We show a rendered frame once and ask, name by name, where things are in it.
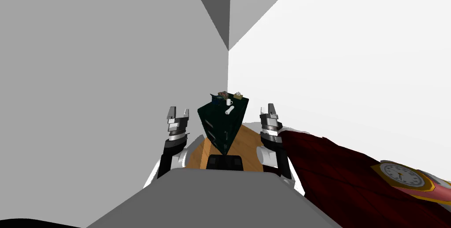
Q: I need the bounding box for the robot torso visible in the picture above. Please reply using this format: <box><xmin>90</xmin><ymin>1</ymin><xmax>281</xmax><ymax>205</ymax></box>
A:
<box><xmin>85</xmin><ymin>154</ymin><xmax>343</xmax><ymax>228</ymax></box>

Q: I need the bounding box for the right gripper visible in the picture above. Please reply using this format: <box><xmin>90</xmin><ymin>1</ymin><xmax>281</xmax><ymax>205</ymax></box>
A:
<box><xmin>259</xmin><ymin>103</ymin><xmax>281</xmax><ymax>131</ymax></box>

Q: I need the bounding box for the dark red blanket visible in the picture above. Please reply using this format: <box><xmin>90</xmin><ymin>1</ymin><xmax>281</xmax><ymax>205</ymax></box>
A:
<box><xmin>263</xmin><ymin>129</ymin><xmax>451</xmax><ymax>228</ymax></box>

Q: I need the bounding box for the dark green cabinet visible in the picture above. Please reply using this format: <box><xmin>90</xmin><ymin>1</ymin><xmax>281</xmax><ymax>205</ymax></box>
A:
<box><xmin>197</xmin><ymin>93</ymin><xmax>250</xmax><ymax>156</ymax></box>

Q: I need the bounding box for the orange framed clock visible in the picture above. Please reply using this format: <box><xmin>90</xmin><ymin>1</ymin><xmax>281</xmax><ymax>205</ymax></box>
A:
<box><xmin>370</xmin><ymin>160</ymin><xmax>436</xmax><ymax>193</ymax></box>

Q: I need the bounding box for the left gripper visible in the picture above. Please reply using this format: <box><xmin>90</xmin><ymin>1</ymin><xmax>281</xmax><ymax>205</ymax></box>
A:
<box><xmin>166</xmin><ymin>106</ymin><xmax>190</xmax><ymax>133</ymax></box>

